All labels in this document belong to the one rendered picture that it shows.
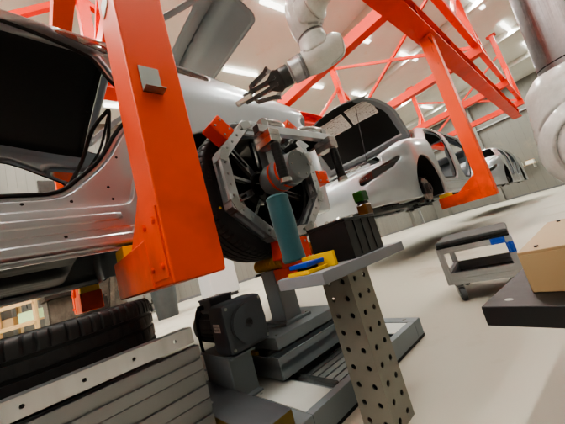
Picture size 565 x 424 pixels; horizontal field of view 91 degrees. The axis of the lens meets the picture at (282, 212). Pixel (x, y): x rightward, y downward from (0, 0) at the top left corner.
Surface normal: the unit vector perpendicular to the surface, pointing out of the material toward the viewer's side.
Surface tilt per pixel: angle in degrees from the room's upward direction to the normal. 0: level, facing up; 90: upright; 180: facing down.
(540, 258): 90
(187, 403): 90
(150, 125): 90
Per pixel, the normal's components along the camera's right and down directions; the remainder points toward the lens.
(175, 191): 0.63, -0.29
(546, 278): -0.79, 0.14
